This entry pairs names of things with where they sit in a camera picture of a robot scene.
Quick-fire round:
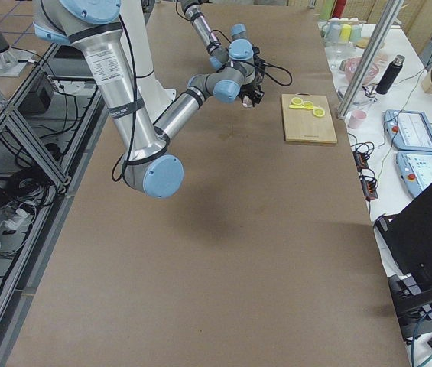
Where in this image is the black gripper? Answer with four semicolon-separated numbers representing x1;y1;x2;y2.
240;86;265;106

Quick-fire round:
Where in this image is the lemon slice bottom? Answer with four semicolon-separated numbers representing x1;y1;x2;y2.
313;108;325;117

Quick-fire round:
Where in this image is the white pillar base mount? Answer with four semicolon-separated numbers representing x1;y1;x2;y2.
120;0;176;122

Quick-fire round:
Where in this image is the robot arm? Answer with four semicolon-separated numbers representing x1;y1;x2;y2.
178;1;260;70
33;1;265;198

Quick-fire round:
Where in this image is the teach pendant near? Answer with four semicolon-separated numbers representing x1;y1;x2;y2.
395;151;432;198

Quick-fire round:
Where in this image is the teach pendant far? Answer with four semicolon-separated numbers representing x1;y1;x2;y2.
383;109;432;152

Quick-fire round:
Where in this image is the lemon slice middle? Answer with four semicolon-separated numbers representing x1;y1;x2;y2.
302;100;314;109

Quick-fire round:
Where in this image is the black thermos bottle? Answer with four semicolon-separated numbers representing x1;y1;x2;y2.
375;54;405;95

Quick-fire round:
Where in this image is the lemon slice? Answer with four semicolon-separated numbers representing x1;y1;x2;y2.
291;97;303;106
302;100;314;109
313;108;325;117

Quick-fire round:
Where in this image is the yellow cup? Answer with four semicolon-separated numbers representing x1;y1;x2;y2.
339;24;352;43

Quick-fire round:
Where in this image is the pink cup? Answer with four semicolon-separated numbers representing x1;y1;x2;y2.
348;109;367;129

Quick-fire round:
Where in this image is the teach pendant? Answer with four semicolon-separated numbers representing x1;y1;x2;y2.
383;109;432;152
395;151;432;198

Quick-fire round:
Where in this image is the black laptop monitor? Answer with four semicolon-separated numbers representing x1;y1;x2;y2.
375;183;432;286

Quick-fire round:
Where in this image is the wooden cutting board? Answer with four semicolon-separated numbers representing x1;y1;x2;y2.
281;94;337;144

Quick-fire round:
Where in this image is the pink bowl with ice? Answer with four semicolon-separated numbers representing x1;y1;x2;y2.
343;57;380;83

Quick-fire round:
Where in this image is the clear glass shaker cup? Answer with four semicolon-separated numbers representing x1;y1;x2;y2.
242;95;254;108

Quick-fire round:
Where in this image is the mint green cup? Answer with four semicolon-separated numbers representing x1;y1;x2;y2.
349;23;362;43

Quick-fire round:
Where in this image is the lemon slice top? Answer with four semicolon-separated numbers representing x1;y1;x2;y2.
291;97;303;106

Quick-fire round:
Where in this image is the aluminium frame post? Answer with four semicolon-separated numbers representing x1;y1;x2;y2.
336;0;404;120

